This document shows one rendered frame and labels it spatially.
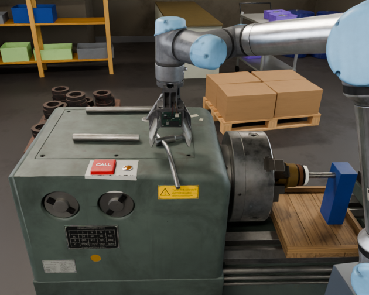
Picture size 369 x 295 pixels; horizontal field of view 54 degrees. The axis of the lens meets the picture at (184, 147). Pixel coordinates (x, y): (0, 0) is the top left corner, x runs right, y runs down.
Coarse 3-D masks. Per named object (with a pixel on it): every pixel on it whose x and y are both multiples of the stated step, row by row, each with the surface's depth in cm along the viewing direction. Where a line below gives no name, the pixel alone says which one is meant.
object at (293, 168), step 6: (294, 168) 125; (300, 168) 126; (294, 174) 124; (300, 174) 125; (276, 180) 130; (282, 180) 126; (288, 180) 124; (294, 180) 125; (300, 180) 125; (288, 186) 126; (294, 186) 127
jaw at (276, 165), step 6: (264, 162) 114; (270, 162) 114; (276, 162) 115; (282, 162) 115; (264, 168) 113; (270, 168) 113; (276, 168) 115; (282, 168) 115; (288, 168) 123; (276, 174) 119; (282, 174) 119; (288, 174) 122
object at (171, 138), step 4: (164, 136) 110; (168, 136) 110; (172, 136) 110; (176, 136) 111; (180, 136) 111; (184, 136) 112; (156, 140) 108; (160, 140) 109; (168, 140) 110; (172, 140) 110; (156, 144) 108; (160, 144) 109
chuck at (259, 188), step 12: (240, 132) 123; (252, 132) 123; (252, 144) 116; (264, 144) 116; (252, 156) 114; (264, 156) 114; (252, 168) 112; (252, 180) 112; (264, 180) 112; (252, 192) 112; (264, 192) 113; (252, 204) 114; (264, 204) 114; (264, 216) 118
